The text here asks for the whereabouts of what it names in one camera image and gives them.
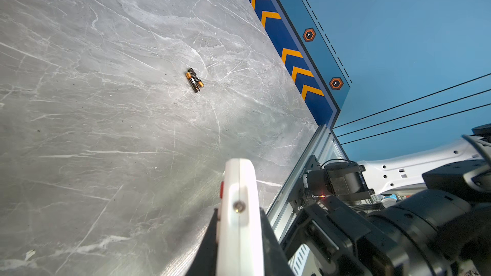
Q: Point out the white remote control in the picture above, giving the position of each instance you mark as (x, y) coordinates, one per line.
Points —
(239, 230)

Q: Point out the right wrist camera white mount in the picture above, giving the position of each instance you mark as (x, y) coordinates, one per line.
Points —
(345, 180)

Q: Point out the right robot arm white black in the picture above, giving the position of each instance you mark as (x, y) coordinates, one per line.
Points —
(426, 214)

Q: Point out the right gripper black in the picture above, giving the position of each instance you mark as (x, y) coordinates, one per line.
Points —
(344, 242)

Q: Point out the aluminium rail frame front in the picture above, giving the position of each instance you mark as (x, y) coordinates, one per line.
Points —
(281, 215)

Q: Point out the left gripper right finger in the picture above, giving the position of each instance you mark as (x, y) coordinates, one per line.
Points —
(275, 262)

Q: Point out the battery black orange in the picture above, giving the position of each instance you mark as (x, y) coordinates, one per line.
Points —
(196, 78)
(192, 82)

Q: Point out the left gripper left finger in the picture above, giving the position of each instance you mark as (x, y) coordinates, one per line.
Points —
(205, 260)

